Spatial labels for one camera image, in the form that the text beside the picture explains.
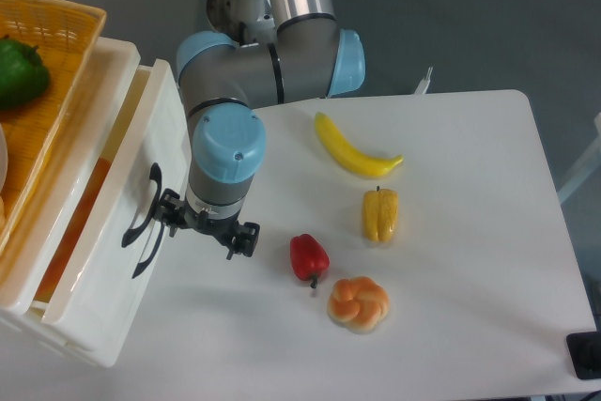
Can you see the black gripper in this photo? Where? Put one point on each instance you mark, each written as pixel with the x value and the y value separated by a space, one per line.
pixel 172 212

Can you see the white drawer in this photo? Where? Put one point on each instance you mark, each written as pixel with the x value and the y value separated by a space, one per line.
pixel 148 152
pixel 142 254

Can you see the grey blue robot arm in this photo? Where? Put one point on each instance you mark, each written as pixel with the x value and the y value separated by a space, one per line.
pixel 295 50

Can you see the white drawer cabinet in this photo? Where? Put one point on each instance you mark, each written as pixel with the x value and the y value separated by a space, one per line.
pixel 96 103

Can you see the red bell pepper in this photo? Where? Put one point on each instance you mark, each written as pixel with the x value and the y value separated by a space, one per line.
pixel 308 259

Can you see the orange baguette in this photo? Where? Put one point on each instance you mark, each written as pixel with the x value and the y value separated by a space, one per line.
pixel 73 232

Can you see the yellow banana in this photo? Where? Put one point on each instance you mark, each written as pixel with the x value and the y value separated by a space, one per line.
pixel 347 155

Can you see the knotted bread roll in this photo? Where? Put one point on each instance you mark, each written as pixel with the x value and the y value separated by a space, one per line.
pixel 359 304

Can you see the yellow bell pepper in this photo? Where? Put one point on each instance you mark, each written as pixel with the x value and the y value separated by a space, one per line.
pixel 379 214

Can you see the white object in basket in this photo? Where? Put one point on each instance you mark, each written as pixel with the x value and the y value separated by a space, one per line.
pixel 3 158

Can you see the yellow woven basket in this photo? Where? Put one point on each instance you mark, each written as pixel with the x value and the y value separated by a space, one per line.
pixel 65 34

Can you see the green bell pepper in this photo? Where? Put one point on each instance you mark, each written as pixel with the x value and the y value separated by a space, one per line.
pixel 24 77

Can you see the black device at edge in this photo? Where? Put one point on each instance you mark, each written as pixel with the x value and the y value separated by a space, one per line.
pixel 584 351

